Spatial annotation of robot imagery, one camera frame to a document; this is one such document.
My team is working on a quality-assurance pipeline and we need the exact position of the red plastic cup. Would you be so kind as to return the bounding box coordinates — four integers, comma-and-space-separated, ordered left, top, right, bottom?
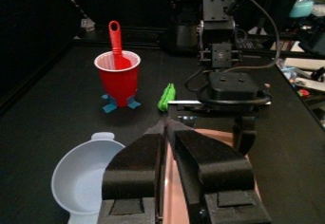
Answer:
93, 49, 142, 108

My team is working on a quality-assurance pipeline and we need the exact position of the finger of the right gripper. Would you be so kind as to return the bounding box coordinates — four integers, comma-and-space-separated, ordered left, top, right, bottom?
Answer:
232, 116, 259, 156

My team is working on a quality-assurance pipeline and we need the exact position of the black cable loop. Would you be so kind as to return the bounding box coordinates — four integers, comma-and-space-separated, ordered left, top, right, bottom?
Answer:
185, 65, 273, 106

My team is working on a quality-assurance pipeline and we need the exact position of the small red object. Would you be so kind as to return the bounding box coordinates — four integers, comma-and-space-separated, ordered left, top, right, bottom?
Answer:
297, 88, 312, 98

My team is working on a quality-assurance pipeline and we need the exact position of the red toy spatula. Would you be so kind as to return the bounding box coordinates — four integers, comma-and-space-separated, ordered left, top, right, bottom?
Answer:
109, 20, 134, 71

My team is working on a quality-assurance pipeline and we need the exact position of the white hanging tag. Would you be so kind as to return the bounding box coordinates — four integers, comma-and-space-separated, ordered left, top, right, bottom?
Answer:
79, 16, 97, 32

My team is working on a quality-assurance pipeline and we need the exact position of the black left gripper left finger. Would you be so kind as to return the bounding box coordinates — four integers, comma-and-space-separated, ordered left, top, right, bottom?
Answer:
98, 120, 168, 224

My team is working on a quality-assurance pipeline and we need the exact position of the grey cable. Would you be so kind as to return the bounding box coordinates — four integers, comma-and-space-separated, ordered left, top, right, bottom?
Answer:
222, 0, 284, 74

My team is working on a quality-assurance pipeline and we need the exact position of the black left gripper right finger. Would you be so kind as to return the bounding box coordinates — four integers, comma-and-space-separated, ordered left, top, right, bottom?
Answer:
165, 117, 273, 224

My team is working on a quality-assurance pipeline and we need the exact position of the blue cup holder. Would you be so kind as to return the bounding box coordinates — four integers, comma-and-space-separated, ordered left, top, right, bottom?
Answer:
101, 93, 142, 114

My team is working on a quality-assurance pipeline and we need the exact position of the white plastic bowl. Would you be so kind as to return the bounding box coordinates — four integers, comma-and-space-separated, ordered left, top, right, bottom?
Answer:
50, 131, 127, 224

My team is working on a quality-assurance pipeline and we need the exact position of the teal plastic bottle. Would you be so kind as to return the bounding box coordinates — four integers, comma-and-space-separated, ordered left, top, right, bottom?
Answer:
288, 0, 315, 19

